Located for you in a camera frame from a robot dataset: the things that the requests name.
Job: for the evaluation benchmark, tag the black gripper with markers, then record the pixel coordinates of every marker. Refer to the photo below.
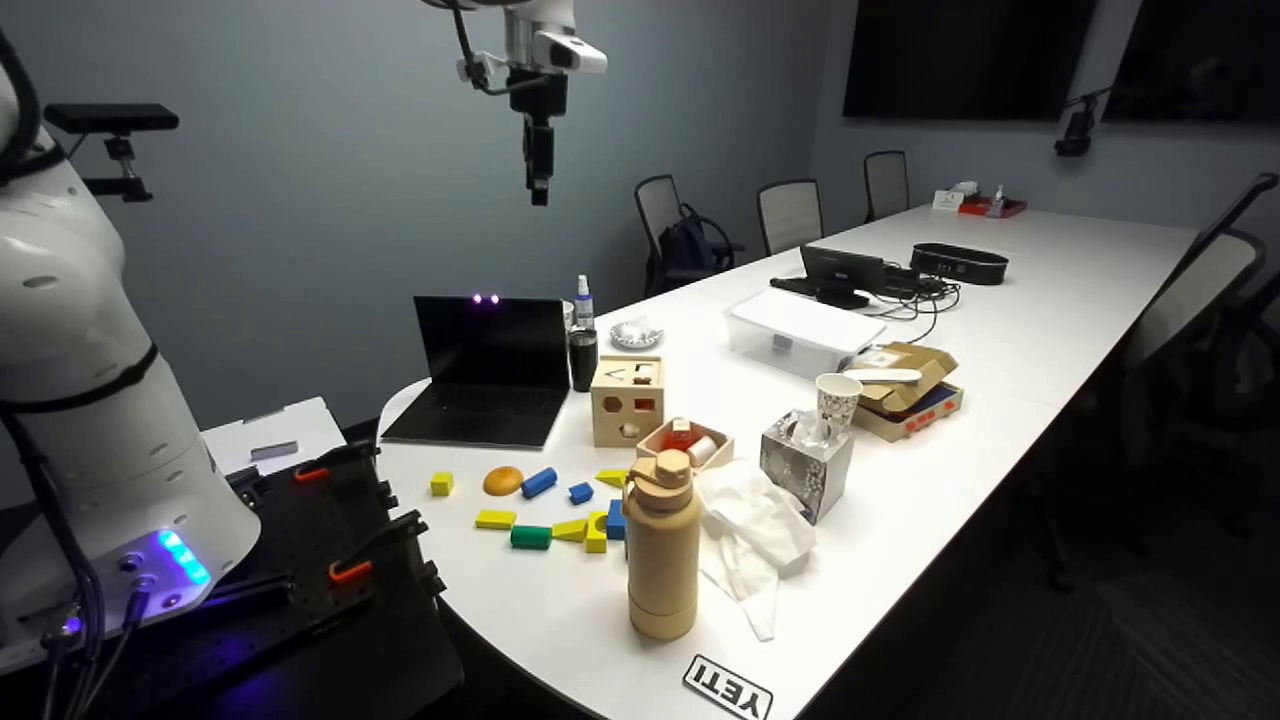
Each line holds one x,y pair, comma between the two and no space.
539,98

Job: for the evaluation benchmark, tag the wooden sliding box lid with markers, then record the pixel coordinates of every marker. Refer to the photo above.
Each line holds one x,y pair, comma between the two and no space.
629,367

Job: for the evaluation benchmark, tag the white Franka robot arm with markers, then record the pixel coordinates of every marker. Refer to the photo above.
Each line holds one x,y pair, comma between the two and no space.
80,334

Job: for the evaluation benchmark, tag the wooden shape sorting box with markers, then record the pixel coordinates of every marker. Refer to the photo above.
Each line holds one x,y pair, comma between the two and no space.
626,421

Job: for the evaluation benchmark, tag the white shape piece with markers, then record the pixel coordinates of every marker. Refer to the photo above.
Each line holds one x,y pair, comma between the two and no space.
703,450

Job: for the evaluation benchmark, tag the grey marbled tissue box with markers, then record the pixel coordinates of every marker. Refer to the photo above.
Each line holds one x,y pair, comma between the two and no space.
800,466

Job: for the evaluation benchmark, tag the small white box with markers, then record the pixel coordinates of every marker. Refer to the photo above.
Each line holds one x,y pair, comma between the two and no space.
949,203

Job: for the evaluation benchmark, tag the open cardboard box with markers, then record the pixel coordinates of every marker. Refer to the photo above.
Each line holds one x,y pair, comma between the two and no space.
923,371

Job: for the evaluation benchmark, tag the flat orange printed box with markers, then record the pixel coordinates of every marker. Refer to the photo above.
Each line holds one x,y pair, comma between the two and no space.
923,421

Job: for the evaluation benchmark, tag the grey office chair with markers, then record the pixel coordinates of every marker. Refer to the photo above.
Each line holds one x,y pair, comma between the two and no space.
1203,287
887,183
790,214
656,203

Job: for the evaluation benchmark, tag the small spray bottle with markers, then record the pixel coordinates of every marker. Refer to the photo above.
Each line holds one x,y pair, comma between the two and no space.
583,309

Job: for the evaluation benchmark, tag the black backpack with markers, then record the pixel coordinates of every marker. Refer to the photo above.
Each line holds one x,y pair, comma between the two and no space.
693,249

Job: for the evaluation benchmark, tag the black cylindrical cup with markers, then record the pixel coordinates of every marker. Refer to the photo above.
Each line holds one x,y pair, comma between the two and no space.
584,363

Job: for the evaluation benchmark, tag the orange round block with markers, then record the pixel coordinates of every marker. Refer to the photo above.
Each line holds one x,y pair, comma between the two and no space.
501,482

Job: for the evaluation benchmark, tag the long blue block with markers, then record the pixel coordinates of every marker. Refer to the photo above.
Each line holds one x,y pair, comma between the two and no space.
539,482

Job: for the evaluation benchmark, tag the small blue block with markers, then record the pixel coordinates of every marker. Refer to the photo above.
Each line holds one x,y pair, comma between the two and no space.
583,493

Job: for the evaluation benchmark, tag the small wooden tray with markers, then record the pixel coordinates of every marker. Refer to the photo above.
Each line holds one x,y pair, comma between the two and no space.
716,446

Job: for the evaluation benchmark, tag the yellow cube block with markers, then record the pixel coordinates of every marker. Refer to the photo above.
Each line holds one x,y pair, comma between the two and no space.
441,482

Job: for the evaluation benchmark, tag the white board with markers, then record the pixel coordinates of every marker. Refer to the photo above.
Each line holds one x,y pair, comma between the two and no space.
303,424

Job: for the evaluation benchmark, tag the yellow bar block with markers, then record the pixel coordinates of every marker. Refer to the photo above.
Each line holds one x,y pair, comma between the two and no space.
494,523

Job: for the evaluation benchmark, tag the green block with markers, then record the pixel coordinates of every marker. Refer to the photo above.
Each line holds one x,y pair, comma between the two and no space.
529,538

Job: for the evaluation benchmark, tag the patterned paper cup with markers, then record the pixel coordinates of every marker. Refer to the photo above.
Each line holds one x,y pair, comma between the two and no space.
838,400

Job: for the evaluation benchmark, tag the grey metal bar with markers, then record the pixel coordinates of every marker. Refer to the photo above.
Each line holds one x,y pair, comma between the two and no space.
272,450

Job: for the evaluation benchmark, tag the tan insulated water bottle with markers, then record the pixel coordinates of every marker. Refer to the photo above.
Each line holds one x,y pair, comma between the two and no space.
663,563

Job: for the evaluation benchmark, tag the crumpled white plastic bag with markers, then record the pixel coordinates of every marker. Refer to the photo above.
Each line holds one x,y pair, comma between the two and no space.
762,524

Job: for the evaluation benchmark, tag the black oval speaker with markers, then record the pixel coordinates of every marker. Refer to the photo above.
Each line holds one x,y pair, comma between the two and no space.
962,262

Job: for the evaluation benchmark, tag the red flat item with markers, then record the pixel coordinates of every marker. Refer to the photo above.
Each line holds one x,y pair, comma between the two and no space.
1002,205

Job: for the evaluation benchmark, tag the YETI sticker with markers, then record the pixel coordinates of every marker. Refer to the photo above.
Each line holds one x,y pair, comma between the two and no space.
727,687

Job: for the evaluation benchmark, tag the black wall television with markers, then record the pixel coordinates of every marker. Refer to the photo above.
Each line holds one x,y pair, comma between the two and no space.
1203,63
965,54

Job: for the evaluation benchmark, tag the black mounted room camera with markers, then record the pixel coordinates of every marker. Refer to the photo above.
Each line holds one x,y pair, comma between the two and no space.
1076,130

